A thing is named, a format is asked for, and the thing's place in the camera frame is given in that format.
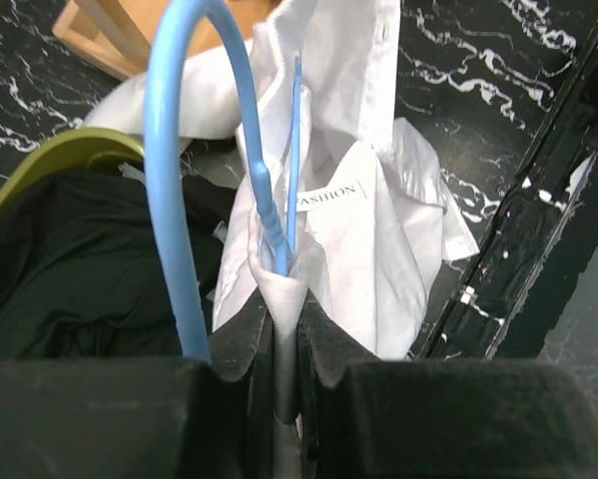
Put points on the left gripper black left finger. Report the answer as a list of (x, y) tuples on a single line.
[(146, 417)]

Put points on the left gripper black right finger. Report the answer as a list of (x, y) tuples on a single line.
[(363, 417)]

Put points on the blue wire hanger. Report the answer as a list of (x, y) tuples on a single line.
[(162, 164)]

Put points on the white shirt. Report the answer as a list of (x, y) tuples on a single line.
[(359, 190)]

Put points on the black garment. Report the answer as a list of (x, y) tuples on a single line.
[(80, 274)]

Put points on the olive green basket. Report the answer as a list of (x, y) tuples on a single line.
[(90, 148)]

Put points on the wooden clothes rack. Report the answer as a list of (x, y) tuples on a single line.
[(116, 36)]

